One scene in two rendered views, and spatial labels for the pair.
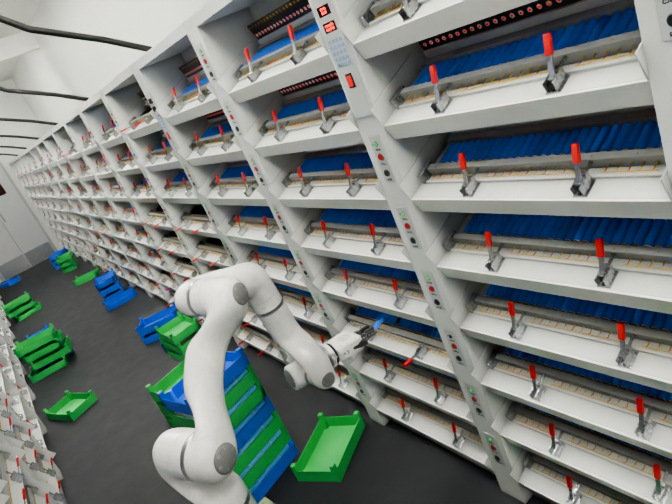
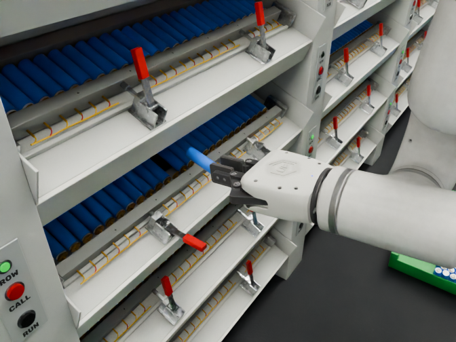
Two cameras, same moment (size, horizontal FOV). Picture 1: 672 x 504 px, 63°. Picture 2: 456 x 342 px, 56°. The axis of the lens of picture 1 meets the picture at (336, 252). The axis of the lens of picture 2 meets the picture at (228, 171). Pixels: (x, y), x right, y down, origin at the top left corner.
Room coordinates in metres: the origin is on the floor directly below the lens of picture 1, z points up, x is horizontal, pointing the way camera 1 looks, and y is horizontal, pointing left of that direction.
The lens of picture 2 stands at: (1.88, 0.48, 0.93)
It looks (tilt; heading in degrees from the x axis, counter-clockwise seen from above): 35 degrees down; 243
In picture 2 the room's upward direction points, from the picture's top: straight up
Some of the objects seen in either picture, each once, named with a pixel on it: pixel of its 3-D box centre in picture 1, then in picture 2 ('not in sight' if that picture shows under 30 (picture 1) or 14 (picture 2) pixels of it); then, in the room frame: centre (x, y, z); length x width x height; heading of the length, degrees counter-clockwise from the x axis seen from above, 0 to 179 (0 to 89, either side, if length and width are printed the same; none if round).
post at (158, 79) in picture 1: (240, 227); not in sight; (2.61, 0.37, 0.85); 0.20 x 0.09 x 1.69; 118
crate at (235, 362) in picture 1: (204, 378); not in sight; (1.94, 0.67, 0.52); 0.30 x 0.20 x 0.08; 135
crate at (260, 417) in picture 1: (231, 424); not in sight; (1.94, 0.67, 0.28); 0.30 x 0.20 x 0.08; 135
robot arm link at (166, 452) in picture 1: (198, 470); not in sight; (1.18, 0.54, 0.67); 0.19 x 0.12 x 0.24; 52
